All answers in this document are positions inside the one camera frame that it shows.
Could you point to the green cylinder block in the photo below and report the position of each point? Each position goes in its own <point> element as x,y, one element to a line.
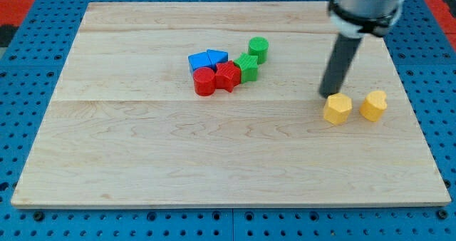
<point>258,46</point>

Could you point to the wooden board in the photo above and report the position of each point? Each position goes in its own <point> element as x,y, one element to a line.
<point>125,129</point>

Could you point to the blue cube block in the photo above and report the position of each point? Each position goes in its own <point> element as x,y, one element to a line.
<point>199,60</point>

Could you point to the blue triangle block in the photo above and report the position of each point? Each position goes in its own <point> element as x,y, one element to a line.
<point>216,56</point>

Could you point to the yellow heart block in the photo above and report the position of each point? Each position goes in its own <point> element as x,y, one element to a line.
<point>374,105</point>

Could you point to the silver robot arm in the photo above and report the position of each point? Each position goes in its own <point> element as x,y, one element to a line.
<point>356,18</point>

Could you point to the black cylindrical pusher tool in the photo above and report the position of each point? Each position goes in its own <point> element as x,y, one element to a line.
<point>342,55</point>

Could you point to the green star block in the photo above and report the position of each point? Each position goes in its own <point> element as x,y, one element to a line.
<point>248,66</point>

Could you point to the yellow hexagon block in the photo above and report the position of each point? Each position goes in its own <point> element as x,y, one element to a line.
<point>337,108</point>

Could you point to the red star block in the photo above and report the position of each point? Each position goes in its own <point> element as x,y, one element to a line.
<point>227,76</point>

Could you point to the red cylinder block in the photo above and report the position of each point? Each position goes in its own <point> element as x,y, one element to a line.
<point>204,81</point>

